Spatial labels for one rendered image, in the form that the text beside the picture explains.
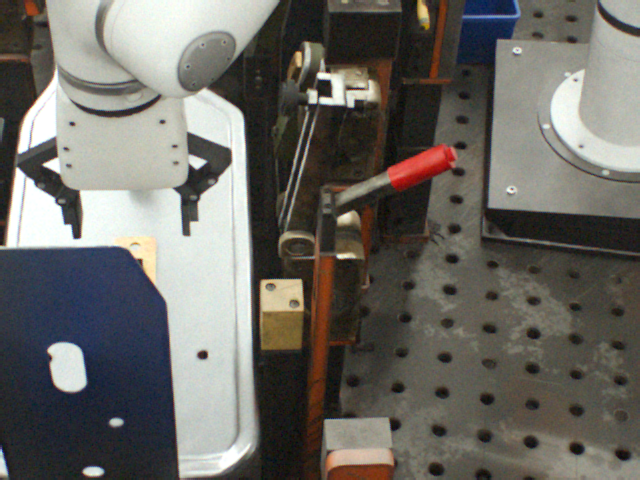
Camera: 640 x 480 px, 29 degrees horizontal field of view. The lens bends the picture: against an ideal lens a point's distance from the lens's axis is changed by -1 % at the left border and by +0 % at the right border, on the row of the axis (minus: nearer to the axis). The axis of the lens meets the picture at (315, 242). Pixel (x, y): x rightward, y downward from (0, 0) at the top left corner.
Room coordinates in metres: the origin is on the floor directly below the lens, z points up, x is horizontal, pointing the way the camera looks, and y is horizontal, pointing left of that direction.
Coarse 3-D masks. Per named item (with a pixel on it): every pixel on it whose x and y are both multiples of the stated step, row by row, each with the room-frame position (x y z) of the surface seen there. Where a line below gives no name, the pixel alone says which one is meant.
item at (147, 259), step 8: (120, 240) 0.74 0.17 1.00; (128, 240) 0.75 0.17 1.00; (136, 240) 0.75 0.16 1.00; (144, 240) 0.75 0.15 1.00; (152, 240) 0.75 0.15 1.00; (128, 248) 0.74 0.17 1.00; (144, 248) 0.74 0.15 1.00; (152, 248) 0.74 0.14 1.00; (136, 256) 0.73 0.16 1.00; (144, 256) 0.73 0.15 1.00; (152, 256) 0.73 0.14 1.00; (144, 264) 0.72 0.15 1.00; (152, 264) 0.72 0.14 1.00; (152, 272) 0.71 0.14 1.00; (152, 280) 0.70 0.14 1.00
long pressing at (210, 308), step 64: (192, 128) 0.90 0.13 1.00; (128, 192) 0.81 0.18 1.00; (192, 256) 0.73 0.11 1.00; (192, 320) 0.66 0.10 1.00; (64, 384) 0.59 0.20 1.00; (192, 384) 0.60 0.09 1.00; (256, 384) 0.60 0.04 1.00; (0, 448) 0.52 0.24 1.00; (192, 448) 0.54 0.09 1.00; (256, 448) 0.54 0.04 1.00
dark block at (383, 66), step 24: (336, 0) 0.96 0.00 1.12; (360, 0) 0.96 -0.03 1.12; (384, 0) 0.97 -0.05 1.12; (336, 24) 0.94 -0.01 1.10; (360, 24) 0.95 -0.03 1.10; (384, 24) 0.95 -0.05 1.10; (336, 48) 0.94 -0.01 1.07; (360, 48) 0.95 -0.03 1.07; (384, 48) 0.95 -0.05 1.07; (384, 72) 0.95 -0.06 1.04; (384, 96) 0.95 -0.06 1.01; (384, 120) 0.96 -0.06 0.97
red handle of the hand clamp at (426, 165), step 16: (416, 160) 0.73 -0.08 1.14; (432, 160) 0.73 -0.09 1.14; (448, 160) 0.73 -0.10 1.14; (384, 176) 0.73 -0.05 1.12; (400, 176) 0.73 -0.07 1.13; (416, 176) 0.72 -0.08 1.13; (432, 176) 0.73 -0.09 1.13; (352, 192) 0.73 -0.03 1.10; (368, 192) 0.72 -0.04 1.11; (384, 192) 0.72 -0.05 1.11; (336, 208) 0.72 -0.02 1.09; (352, 208) 0.72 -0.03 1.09
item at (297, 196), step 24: (288, 96) 0.71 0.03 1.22; (312, 96) 0.72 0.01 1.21; (336, 96) 0.72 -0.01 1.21; (312, 120) 0.74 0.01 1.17; (336, 120) 0.71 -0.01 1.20; (312, 144) 0.71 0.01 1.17; (336, 144) 0.71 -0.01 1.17; (312, 168) 0.71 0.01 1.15; (288, 192) 0.73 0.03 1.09; (312, 192) 0.71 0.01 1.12; (288, 216) 0.71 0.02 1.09; (312, 216) 0.71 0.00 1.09
